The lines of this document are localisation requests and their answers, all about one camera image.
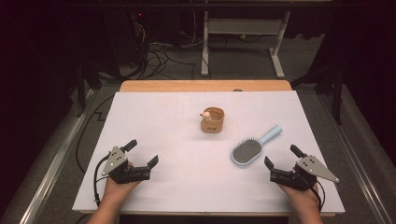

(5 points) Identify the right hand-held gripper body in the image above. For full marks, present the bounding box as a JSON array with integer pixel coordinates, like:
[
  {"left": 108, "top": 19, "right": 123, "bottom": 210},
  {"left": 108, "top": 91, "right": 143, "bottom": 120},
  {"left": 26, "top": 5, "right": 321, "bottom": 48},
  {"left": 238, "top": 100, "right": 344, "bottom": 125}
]
[{"left": 269, "top": 155, "right": 341, "bottom": 192}]

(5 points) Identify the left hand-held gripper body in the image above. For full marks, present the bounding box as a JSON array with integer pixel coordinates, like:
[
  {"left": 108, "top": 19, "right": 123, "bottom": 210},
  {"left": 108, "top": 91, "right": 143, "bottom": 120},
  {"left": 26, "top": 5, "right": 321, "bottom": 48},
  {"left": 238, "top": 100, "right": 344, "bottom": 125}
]
[{"left": 101, "top": 146, "right": 152, "bottom": 185}]

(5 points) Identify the light blue hairbrush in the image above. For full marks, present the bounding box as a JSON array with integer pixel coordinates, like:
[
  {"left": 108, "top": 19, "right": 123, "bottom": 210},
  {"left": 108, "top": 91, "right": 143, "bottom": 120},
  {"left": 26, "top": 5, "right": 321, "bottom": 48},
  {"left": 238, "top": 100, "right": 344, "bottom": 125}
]
[{"left": 231, "top": 124, "right": 284, "bottom": 167}]

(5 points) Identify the person's left hand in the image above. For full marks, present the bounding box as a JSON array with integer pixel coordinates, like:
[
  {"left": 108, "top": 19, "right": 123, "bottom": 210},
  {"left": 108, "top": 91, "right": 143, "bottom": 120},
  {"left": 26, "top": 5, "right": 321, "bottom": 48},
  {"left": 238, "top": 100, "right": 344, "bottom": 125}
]
[{"left": 102, "top": 177, "right": 142, "bottom": 202}]

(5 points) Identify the person's right hand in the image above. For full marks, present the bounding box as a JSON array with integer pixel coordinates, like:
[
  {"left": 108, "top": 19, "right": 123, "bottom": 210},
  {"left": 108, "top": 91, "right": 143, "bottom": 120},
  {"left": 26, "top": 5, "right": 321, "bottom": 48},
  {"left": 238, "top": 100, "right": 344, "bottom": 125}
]
[{"left": 277, "top": 182, "right": 321, "bottom": 209}]

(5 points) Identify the round wooden cup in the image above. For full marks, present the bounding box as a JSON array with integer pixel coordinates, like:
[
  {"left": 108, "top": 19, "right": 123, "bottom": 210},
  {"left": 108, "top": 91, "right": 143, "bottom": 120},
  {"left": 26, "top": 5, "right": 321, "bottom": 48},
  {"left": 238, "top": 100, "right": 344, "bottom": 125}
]
[{"left": 200, "top": 106, "right": 226, "bottom": 134}]

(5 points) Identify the small doll figurine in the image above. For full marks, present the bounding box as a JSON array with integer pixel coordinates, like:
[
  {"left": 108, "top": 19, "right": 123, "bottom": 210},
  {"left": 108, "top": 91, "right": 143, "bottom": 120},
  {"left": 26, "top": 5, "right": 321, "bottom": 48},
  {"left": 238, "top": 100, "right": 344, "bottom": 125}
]
[{"left": 199, "top": 110, "right": 213, "bottom": 123}]

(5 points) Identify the black metal stand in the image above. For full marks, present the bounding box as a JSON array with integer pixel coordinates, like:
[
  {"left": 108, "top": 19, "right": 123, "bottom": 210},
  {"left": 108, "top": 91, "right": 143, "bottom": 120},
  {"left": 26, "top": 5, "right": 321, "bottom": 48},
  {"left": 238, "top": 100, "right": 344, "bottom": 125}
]
[
  {"left": 291, "top": 60, "right": 345, "bottom": 126},
  {"left": 75, "top": 60, "right": 103, "bottom": 118}
]

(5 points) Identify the wooden table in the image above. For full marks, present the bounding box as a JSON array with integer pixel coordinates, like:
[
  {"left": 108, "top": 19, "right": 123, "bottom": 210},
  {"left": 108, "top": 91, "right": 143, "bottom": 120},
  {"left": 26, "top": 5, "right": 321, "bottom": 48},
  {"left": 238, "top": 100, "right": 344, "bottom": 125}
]
[{"left": 78, "top": 79, "right": 337, "bottom": 218}]

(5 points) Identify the dark computer tower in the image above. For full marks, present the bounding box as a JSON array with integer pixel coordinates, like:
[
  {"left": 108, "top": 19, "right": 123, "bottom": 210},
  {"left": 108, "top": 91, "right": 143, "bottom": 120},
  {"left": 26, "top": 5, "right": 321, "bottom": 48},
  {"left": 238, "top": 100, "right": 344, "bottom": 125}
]
[{"left": 102, "top": 8, "right": 149, "bottom": 68}]

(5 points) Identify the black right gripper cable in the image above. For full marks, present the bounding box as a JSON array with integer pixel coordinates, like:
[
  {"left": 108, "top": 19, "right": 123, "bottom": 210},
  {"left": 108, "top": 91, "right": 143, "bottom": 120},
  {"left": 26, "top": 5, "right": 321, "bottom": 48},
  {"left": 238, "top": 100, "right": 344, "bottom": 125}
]
[{"left": 297, "top": 172, "right": 327, "bottom": 213}]

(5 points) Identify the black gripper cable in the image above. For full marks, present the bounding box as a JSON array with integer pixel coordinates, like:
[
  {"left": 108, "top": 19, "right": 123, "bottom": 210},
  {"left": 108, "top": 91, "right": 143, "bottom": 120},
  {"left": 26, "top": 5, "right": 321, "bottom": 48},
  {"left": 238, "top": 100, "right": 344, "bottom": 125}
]
[
  {"left": 92, "top": 152, "right": 112, "bottom": 207},
  {"left": 297, "top": 172, "right": 327, "bottom": 213}
]

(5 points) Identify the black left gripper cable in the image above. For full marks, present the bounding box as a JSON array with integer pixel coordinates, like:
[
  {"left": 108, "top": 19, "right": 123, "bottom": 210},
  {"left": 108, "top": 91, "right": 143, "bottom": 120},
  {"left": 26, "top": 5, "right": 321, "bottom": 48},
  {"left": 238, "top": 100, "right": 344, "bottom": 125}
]
[{"left": 92, "top": 152, "right": 112, "bottom": 207}]

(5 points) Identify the black floor cable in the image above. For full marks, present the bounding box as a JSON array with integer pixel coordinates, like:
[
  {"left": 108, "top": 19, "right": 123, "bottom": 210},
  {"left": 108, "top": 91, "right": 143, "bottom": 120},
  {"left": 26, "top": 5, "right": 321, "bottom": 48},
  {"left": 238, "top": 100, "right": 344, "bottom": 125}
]
[{"left": 75, "top": 93, "right": 117, "bottom": 175}]

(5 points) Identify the aluminium floor rail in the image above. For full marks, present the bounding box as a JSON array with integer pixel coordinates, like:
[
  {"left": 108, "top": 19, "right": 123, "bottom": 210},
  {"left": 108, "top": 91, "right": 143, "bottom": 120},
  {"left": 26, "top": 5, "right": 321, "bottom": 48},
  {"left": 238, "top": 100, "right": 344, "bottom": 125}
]
[
  {"left": 20, "top": 89, "right": 96, "bottom": 224},
  {"left": 318, "top": 92, "right": 396, "bottom": 224}
]

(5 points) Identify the bundle of floor cables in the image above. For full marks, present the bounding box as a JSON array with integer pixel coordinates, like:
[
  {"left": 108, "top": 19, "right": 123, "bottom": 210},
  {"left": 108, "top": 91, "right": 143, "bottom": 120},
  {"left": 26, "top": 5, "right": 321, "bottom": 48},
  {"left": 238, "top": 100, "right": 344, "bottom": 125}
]
[{"left": 132, "top": 18, "right": 198, "bottom": 80}]

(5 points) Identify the white metal frame desk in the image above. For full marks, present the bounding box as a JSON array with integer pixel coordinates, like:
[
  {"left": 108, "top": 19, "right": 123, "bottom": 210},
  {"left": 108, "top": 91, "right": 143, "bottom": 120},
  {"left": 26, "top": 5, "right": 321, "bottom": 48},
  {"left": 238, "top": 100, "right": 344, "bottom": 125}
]
[{"left": 200, "top": 0, "right": 332, "bottom": 79}]

